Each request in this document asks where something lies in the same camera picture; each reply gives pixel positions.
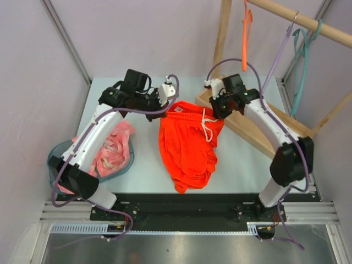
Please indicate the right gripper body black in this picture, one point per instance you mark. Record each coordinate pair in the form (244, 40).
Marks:
(222, 105)

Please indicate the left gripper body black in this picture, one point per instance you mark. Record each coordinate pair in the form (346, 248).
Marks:
(150, 102)

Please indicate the orange shorts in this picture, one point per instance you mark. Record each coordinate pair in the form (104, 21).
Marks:
(187, 139)

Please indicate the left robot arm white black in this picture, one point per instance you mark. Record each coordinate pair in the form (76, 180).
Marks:
(134, 94)

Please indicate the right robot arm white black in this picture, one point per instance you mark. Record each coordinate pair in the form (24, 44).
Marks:
(293, 160)

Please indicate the orange plastic hanger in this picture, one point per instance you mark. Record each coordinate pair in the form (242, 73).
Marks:
(247, 22)

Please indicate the purple plastic hanger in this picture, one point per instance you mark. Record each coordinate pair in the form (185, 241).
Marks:
(277, 59)

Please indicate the wooden clothes rack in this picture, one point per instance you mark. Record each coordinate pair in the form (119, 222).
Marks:
(240, 124)

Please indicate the pink garment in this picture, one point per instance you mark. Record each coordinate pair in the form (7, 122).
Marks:
(114, 156)

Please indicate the teal plastic basket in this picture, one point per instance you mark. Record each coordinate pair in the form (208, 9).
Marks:
(59, 150)

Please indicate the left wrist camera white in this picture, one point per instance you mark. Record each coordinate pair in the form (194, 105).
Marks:
(165, 92)

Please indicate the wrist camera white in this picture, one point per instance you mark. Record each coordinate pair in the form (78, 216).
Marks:
(216, 86)
(165, 92)

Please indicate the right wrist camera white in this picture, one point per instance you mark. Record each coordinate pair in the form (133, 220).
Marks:
(216, 86)

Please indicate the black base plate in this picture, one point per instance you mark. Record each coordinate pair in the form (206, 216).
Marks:
(190, 212)

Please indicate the aluminium frame rail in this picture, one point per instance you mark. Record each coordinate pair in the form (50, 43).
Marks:
(296, 213)

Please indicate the white slotted cable duct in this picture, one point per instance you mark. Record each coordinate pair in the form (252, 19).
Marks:
(106, 229)

